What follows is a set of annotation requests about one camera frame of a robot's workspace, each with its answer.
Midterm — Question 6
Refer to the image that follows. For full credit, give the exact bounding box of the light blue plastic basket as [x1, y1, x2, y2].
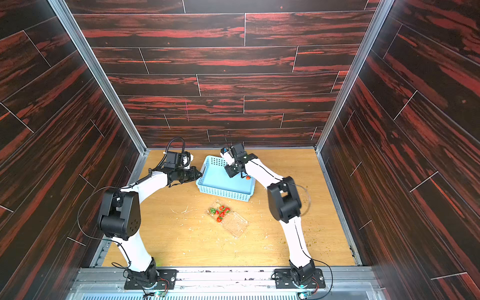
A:
[196, 156, 256, 202]

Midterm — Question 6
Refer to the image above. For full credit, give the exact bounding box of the clear plastic clamshell container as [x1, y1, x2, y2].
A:
[206, 201, 249, 238]

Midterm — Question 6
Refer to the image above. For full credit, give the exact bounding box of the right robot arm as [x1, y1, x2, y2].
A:
[221, 144, 316, 287]

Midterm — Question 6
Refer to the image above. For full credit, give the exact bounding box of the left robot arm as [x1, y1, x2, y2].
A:
[97, 167, 202, 285]

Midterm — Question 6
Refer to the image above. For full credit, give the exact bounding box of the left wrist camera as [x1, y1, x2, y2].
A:
[162, 151, 192, 169]

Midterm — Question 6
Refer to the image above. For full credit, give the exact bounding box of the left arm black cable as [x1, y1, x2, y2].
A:
[77, 137, 186, 271]

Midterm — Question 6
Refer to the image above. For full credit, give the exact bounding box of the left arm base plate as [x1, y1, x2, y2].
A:
[124, 267, 178, 291]

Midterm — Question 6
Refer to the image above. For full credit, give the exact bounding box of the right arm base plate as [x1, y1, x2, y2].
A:
[271, 268, 326, 290]

